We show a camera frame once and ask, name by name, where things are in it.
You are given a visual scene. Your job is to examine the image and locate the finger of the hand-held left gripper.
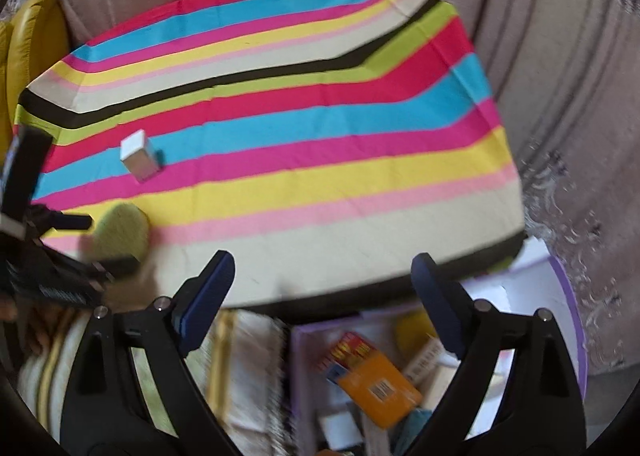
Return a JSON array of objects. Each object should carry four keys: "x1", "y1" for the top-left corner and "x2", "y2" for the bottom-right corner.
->
[
  {"x1": 30, "y1": 236, "x2": 142, "y2": 283},
  {"x1": 30, "y1": 205, "x2": 94, "y2": 233}
]

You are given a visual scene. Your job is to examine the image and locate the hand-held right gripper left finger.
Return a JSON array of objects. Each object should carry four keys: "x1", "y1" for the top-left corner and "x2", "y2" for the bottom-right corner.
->
[{"x1": 60, "y1": 250, "x2": 237, "y2": 456}]

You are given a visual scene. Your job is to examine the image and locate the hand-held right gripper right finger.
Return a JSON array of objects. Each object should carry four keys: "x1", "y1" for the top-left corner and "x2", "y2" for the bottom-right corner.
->
[{"x1": 405, "y1": 253, "x2": 587, "y2": 456}]

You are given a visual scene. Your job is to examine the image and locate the yellow sponge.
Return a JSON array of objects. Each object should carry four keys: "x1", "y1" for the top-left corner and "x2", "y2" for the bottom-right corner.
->
[{"x1": 394, "y1": 311, "x2": 439, "y2": 343}]

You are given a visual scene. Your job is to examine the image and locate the green round scrubber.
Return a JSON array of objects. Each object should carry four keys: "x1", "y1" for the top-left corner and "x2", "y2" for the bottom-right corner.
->
[{"x1": 80, "y1": 203, "x2": 151, "y2": 267}]

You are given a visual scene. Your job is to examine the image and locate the purple cardboard box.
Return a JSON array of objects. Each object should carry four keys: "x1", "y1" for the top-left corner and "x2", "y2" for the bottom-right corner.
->
[{"x1": 287, "y1": 236, "x2": 588, "y2": 456}]

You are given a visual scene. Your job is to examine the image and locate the orange white box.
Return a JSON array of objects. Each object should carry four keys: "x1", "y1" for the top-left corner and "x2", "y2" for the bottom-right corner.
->
[{"x1": 335, "y1": 353, "x2": 424, "y2": 430}]

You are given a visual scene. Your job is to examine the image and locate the red yellow box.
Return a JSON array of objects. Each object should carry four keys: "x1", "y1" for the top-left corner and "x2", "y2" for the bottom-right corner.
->
[{"x1": 315, "y1": 331, "x2": 374, "y2": 382}]

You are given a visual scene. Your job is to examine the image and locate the plain white box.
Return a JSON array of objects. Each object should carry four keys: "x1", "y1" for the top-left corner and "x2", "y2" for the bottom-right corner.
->
[{"x1": 317, "y1": 410, "x2": 364, "y2": 452}]

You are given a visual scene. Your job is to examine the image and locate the white beige cube box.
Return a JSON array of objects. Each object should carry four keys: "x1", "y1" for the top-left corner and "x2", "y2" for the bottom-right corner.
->
[{"x1": 119, "y1": 130, "x2": 165, "y2": 183}]

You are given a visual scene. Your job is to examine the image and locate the yellow cushion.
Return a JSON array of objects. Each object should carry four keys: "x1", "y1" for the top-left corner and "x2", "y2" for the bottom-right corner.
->
[{"x1": 0, "y1": 0, "x2": 71, "y2": 137}]

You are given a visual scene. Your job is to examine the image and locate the embroidered beige curtain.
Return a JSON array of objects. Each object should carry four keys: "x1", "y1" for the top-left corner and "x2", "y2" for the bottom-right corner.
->
[{"x1": 520, "y1": 151, "x2": 628, "y2": 378}]

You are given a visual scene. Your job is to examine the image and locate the striped colourful tablecloth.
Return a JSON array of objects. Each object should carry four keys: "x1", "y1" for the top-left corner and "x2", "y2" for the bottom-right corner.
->
[{"x1": 14, "y1": 0, "x2": 526, "y2": 309}]

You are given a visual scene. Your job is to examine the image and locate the plain beige curtain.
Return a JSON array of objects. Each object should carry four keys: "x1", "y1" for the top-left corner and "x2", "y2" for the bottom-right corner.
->
[{"x1": 50, "y1": 0, "x2": 640, "y2": 197}]

